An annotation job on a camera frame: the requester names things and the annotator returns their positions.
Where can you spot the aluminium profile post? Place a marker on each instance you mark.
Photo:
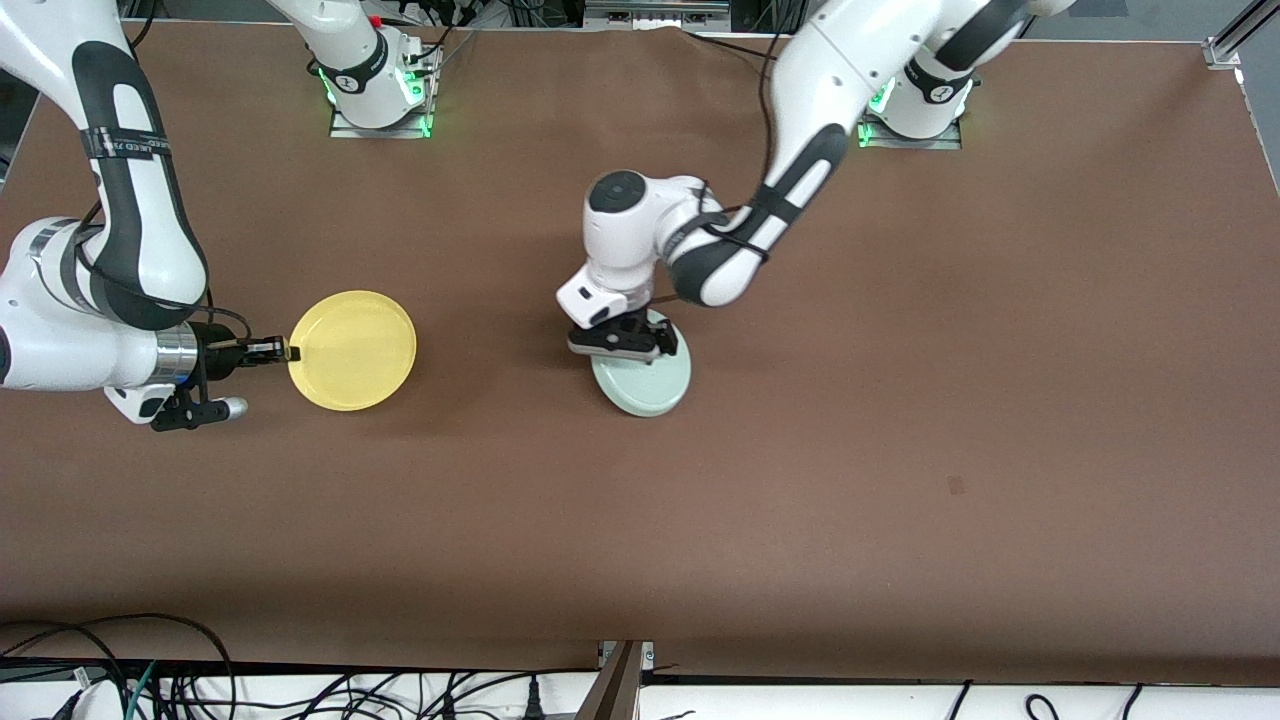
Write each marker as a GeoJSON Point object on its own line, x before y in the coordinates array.
{"type": "Point", "coordinates": [615, 690]}

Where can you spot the grey power strip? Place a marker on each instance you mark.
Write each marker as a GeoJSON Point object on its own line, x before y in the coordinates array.
{"type": "Point", "coordinates": [655, 15]}

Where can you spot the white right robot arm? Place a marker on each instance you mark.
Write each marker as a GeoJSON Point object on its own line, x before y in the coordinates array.
{"type": "Point", "coordinates": [40, 340]}

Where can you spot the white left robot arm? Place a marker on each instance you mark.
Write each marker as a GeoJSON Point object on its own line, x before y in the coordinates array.
{"type": "Point", "coordinates": [850, 60]}

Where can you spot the white bench surface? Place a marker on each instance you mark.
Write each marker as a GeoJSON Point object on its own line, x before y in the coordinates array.
{"type": "Point", "coordinates": [800, 705]}

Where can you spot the yellow round plate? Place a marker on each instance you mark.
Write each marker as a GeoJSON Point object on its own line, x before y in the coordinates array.
{"type": "Point", "coordinates": [355, 350]}

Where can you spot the black power plug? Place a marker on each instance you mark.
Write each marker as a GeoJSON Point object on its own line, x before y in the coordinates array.
{"type": "Point", "coordinates": [535, 700]}

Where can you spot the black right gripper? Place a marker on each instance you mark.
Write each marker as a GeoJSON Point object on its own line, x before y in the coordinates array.
{"type": "Point", "coordinates": [217, 352]}

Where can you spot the aluminium frame corner bracket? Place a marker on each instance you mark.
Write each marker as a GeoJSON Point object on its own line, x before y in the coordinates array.
{"type": "Point", "coordinates": [1225, 52]}

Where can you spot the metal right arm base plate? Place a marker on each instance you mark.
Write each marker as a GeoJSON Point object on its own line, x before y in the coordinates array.
{"type": "Point", "coordinates": [350, 131]}

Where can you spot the brown table cover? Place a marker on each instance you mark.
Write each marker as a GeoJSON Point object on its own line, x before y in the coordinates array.
{"type": "Point", "coordinates": [640, 520]}

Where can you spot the pale green round plate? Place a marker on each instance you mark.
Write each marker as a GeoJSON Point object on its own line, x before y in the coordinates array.
{"type": "Point", "coordinates": [645, 390]}

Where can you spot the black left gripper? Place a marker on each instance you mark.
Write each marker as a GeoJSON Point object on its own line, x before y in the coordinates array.
{"type": "Point", "coordinates": [648, 327]}

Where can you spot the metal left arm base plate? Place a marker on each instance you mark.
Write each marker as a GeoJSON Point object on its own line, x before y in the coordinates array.
{"type": "Point", "coordinates": [940, 143]}

